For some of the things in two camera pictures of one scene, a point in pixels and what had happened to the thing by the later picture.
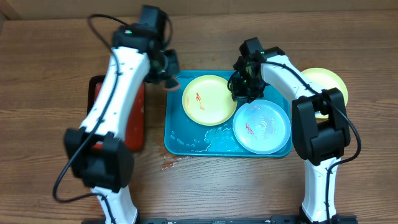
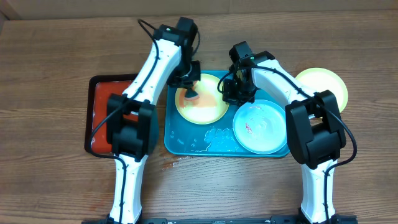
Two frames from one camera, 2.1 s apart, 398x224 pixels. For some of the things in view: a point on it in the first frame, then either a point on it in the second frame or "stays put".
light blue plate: (260, 126) stays put
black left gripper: (173, 68) to (196, 75)
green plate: (325, 79) stays put
